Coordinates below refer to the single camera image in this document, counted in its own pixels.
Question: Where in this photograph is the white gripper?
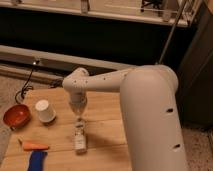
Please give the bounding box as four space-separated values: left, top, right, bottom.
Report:
69 97 87 118

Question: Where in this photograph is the small white bottle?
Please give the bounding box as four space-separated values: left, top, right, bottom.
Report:
74 119 87 155

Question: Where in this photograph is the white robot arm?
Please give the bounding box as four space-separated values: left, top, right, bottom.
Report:
62 65 188 171

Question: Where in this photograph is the white paper cup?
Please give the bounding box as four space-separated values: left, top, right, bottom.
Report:
35 99 56 123

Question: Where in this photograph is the red bowl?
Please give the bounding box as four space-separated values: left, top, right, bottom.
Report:
3 104 31 129

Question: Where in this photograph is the orange toy carrot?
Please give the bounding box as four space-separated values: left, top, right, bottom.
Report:
18 140 49 151

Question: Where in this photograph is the blue cloth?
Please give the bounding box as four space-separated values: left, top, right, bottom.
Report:
27 151 47 171

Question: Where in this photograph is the metal pole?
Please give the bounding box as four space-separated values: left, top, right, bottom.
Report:
156 0 187 65

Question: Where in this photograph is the black cable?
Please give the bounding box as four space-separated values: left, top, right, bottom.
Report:
14 59 40 104

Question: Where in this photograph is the long grey baseboard rail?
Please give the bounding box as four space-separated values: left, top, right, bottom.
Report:
0 45 133 70

